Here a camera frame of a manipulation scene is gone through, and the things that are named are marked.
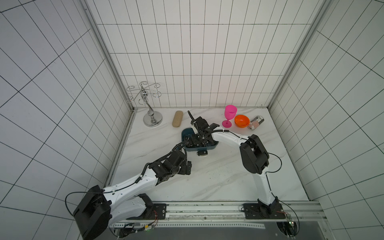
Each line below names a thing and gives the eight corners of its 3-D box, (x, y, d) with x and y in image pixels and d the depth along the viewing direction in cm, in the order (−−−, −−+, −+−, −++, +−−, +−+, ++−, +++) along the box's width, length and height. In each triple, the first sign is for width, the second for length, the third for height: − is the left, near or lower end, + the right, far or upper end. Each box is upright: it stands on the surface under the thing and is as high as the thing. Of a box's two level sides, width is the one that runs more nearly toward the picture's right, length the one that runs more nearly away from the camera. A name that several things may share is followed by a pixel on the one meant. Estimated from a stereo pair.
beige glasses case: (171, 126, 110) (171, 124, 108) (175, 112, 120) (174, 110, 117) (180, 127, 110) (180, 125, 107) (183, 113, 119) (183, 110, 117)
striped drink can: (252, 132, 107) (254, 128, 104) (245, 127, 110) (247, 123, 107) (263, 122, 113) (265, 118, 110) (256, 118, 116) (258, 114, 113)
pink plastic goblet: (222, 127, 109) (226, 113, 97) (221, 119, 114) (225, 104, 102) (233, 127, 109) (238, 113, 97) (231, 119, 114) (236, 104, 102)
